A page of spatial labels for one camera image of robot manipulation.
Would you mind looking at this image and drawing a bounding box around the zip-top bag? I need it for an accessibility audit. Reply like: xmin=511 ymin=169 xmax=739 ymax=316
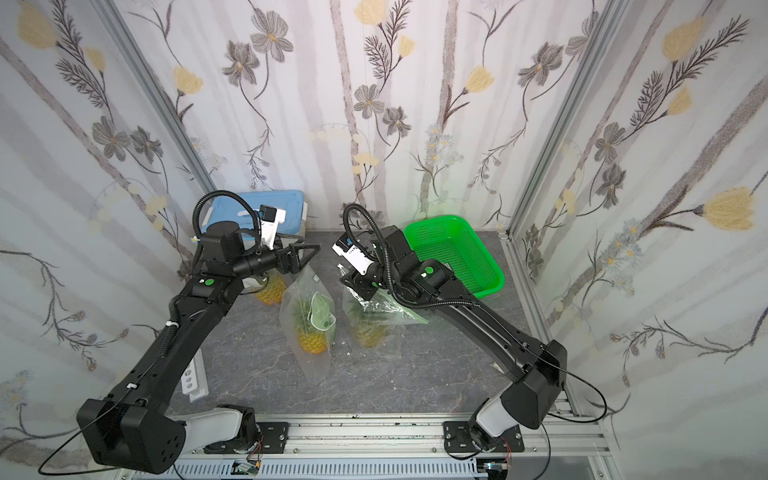
xmin=241 ymin=271 xmax=287 ymax=306
xmin=342 ymin=287 xmax=429 ymax=357
xmin=279 ymin=266 xmax=337 ymax=385

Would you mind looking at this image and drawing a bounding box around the pineapple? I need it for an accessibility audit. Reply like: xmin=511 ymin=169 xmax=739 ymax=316
xmin=344 ymin=300 xmax=389 ymax=348
xmin=292 ymin=300 xmax=329 ymax=354
xmin=255 ymin=273 xmax=287 ymax=306

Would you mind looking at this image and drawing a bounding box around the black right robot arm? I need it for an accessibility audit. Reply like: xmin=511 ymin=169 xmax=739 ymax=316
xmin=334 ymin=203 xmax=567 ymax=450

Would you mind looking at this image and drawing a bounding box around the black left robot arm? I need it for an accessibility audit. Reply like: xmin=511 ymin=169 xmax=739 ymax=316
xmin=76 ymin=190 xmax=320 ymax=474

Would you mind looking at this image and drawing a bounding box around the zip-top bag by box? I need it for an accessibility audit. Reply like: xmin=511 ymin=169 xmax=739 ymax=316
xmin=241 ymin=271 xmax=287 ymax=306

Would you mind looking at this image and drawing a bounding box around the blue lid storage box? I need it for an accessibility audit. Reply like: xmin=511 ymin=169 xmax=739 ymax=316
xmin=202 ymin=190 xmax=309 ymax=238

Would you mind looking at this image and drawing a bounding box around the green plastic perforated basket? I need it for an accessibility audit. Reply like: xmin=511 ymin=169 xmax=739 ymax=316
xmin=404 ymin=215 xmax=505 ymax=298

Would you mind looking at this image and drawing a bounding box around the white power strip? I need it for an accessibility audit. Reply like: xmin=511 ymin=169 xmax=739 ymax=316
xmin=180 ymin=349 xmax=209 ymax=403

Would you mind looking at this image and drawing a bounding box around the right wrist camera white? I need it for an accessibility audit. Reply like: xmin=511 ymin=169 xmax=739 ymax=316
xmin=332 ymin=234 xmax=374 ymax=275

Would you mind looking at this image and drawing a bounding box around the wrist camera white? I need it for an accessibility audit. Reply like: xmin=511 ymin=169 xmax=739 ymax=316
xmin=332 ymin=234 xmax=374 ymax=275
xmin=259 ymin=205 xmax=286 ymax=250

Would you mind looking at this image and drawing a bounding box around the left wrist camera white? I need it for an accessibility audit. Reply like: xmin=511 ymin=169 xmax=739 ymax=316
xmin=259 ymin=205 xmax=286 ymax=250

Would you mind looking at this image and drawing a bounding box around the white perforated cable duct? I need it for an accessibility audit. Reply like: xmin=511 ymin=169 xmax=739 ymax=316
xmin=132 ymin=458 xmax=488 ymax=479

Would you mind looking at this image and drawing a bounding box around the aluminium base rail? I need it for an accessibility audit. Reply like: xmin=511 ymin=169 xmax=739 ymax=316
xmin=113 ymin=412 xmax=607 ymax=463

